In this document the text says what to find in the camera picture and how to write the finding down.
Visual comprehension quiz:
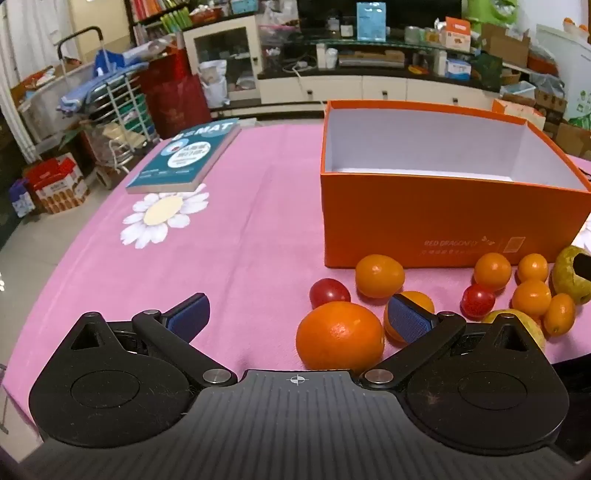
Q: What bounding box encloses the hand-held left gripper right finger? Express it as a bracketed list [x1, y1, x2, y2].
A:
[360, 294, 552, 389]

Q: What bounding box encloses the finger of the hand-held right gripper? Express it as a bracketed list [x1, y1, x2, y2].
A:
[574, 253, 591, 298]

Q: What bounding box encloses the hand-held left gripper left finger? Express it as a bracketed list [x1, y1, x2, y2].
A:
[51, 292, 238, 389]

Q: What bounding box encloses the yellow green pear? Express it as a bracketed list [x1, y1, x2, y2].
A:
[553, 246, 591, 305]

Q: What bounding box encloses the mandarin orange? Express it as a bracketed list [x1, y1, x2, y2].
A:
[383, 291, 435, 343]
[355, 255, 406, 298]

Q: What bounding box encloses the oval kumquat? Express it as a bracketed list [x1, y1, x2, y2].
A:
[543, 293, 576, 336]

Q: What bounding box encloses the small round kumquat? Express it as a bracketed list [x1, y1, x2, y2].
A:
[516, 253, 550, 283]
[511, 280, 552, 318]

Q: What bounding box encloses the large orange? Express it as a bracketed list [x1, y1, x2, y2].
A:
[295, 301, 385, 371]

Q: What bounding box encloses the red cherry tomato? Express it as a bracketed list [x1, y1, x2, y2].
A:
[309, 278, 352, 310]
[461, 284, 496, 319]

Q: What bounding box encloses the orange cherry tomato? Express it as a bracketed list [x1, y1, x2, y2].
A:
[473, 252, 512, 291]

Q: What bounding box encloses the orange cardboard box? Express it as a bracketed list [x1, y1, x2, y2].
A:
[320, 100, 591, 269]

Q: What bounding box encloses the pink flowered tablecloth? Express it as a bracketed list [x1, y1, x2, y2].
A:
[0, 117, 591, 437]

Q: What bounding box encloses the teal paperback book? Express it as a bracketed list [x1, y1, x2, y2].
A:
[126, 117, 242, 195]

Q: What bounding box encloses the printed brown cardboard box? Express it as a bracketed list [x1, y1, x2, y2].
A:
[534, 90, 568, 136]

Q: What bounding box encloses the orange paper gift bag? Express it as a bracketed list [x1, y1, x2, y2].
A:
[492, 99, 546, 131]

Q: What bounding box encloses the red white carton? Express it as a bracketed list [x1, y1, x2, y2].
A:
[24, 154, 90, 215]

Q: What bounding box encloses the clear plastic bin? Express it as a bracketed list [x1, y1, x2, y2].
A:
[501, 80, 536, 100]

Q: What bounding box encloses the blue white small carton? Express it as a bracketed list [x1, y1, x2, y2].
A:
[9, 179, 35, 219]

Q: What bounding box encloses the white refrigerator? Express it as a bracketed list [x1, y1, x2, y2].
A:
[536, 23, 591, 126]

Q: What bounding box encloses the red gift bag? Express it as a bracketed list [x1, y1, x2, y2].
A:
[139, 48, 212, 138]

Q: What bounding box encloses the dark green gift bag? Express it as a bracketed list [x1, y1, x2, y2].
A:
[471, 53, 504, 92]

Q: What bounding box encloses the metal shopping trolley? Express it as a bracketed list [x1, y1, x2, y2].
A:
[55, 27, 158, 188]

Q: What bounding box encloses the white pet food bag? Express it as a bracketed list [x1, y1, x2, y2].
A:
[201, 62, 230, 110]

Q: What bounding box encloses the white black television stand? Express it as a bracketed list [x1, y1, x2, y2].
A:
[256, 39, 504, 112]

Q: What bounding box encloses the white plastic storage tub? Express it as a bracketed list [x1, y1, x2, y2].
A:
[17, 62, 95, 139]

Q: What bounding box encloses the white glass door cabinet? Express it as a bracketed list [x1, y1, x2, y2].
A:
[184, 16, 262, 103]

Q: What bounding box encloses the silver media player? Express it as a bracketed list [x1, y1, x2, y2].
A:
[339, 51, 406, 68]

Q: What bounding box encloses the orange white medicine box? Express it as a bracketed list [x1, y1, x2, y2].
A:
[444, 17, 472, 52]

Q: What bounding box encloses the light blue flat package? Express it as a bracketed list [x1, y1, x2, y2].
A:
[356, 2, 387, 41]

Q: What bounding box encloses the dark bookshelf with books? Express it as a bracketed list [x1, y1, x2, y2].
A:
[127, 0, 192, 47]

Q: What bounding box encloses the black television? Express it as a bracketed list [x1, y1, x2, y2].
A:
[298, 0, 462, 29]

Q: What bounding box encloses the white curtain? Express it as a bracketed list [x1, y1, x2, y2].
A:
[0, 0, 63, 153]

